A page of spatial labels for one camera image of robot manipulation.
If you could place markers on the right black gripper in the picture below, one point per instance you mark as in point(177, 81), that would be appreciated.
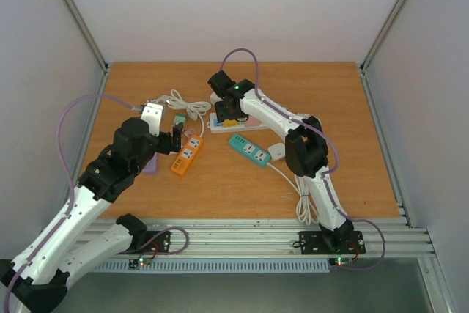
point(226, 111)

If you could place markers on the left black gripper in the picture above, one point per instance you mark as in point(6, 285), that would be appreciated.
point(177, 138)

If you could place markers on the yellow cube socket adapter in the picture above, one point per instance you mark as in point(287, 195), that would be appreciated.
point(231, 123)

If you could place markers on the pink cube socket adapter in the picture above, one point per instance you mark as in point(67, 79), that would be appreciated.
point(252, 122)

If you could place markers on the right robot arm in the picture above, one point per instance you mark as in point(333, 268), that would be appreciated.
point(306, 150)

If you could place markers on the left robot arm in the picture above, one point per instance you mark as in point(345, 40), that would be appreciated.
point(38, 279)

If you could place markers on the green small plug adapter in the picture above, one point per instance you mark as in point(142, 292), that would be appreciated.
point(180, 119)

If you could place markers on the white round plug charger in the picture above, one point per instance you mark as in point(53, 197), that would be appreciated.
point(277, 151)

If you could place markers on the white cube charger back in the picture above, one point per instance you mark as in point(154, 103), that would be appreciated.
point(214, 98)

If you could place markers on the white long power strip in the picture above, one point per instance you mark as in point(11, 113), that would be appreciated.
point(217, 127)

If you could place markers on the orange power strip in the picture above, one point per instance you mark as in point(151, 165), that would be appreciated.
point(187, 155)

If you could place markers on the purple power strip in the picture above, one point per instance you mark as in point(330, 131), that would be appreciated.
point(152, 166)

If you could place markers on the teal power strip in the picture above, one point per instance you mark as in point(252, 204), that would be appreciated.
point(249, 150)

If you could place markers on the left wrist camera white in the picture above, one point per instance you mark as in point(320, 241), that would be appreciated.
point(153, 115)

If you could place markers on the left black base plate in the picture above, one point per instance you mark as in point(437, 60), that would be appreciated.
point(157, 241)

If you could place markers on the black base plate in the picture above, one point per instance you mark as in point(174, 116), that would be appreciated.
point(312, 242)
point(157, 241)

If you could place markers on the grey slotted cable duct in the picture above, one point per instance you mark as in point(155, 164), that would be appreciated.
point(204, 265)

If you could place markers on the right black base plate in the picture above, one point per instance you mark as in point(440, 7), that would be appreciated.
point(312, 242)

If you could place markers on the aluminium rail frame front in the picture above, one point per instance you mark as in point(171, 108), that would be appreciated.
point(217, 238)

